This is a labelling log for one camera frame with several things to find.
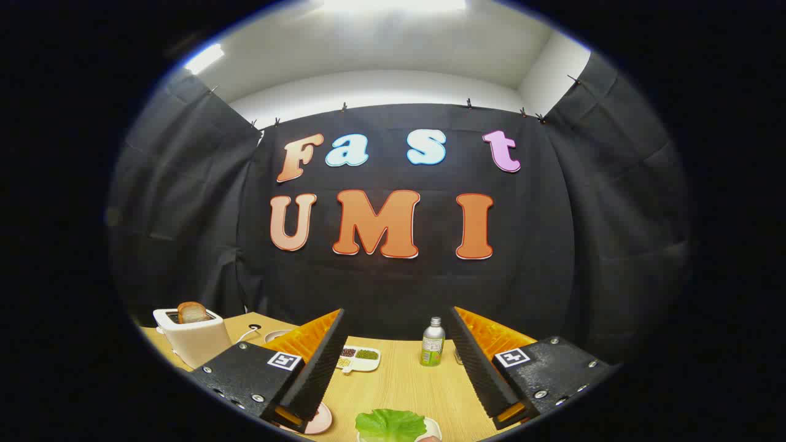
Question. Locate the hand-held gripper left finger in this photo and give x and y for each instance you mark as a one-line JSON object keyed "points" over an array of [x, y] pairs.
{"points": [[322, 362]]}

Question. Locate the small ceiling light panel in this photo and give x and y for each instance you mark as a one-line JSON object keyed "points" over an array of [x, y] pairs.
{"points": [[204, 58]]}

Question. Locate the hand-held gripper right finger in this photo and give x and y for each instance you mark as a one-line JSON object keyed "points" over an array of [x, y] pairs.
{"points": [[473, 362]]}

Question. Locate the toasted bread slice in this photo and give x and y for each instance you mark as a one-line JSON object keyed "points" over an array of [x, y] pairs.
{"points": [[191, 313]]}

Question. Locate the wide ceiling light panel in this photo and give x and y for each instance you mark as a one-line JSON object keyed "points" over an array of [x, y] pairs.
{"points": [[393, 5]]}

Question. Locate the white toaster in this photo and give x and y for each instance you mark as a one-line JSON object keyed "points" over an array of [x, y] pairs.
{"points": [[196, 344]]}

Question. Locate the green lettuce leaf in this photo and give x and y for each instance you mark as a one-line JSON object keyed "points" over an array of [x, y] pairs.
{"points": [[390, 425]]}

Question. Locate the white divided bean dish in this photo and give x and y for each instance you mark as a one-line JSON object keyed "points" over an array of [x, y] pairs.
{"points": [[362, 365]]}

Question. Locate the pink plate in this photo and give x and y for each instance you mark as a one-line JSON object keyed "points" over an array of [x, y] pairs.
{"points": [[320, 420]]}

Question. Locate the black backdrop cloth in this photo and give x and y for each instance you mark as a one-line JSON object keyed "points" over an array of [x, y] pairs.
{"points": [[399, 288]]}

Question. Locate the green label metal bottle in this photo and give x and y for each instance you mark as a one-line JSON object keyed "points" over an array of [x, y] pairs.
{"points": [[433, 347]]}

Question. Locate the grey round plate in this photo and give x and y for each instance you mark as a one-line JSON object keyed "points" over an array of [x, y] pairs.
{"points": [[273, 334]]}

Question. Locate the white square plate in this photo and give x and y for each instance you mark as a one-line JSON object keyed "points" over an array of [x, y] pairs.
{"points": [[433, 426]]}

